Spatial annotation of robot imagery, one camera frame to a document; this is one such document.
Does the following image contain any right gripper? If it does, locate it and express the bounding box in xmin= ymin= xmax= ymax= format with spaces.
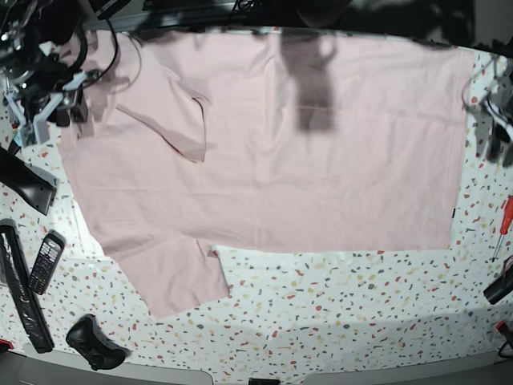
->
xmin=5 ymin=55 xmax=87 ymax=132

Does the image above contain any pink T-shirt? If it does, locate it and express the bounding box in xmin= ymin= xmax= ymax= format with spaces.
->
xmin=59 ymin=32 xmax=474 ymax=318

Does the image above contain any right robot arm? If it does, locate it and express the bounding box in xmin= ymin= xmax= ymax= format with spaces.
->
xmin=1 ymin=1 xmax=87 ymax=128

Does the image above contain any black stapler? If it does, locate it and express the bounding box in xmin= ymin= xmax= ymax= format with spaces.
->
xmin=1 ymin=148 xmax=57 ymax=215

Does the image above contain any long black bar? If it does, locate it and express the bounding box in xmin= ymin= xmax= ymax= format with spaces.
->
xmin=1 ymin=219 xmax=55 ymax=354

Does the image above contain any black game controller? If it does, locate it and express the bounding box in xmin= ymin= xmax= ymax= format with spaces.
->
xmin=66 ymin=314 xmax=130 ymax=371

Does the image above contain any terrazzo pattern tablecloth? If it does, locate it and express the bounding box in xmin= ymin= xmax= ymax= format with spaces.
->
xmin=1 ymin=29 xmax=512 ymax=383

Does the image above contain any black cylindrical tool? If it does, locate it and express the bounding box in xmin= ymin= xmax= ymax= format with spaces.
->
xmin=483 ymin=270 xmax=512 ymax=305

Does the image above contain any red and black clamp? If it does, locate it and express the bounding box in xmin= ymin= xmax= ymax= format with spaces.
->
xmin=495 ymin=321 xmax=513 ymax=360

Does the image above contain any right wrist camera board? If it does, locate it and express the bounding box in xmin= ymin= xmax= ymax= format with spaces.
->
xmin=14 ymin=122 xmax=50 ymax=148

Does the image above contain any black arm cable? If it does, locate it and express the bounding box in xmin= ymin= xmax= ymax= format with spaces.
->
xmin=71 ymin=15 xmax=145 ymax=97

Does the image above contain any black cordless phone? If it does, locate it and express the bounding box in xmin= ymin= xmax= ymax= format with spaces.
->
xmin=29 ymin=230 xmax=66 ymax=295

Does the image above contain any red-handled screwdriver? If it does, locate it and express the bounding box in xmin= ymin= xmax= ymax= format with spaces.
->
xmin=491 ymin=196 xmax=513 ymax=261

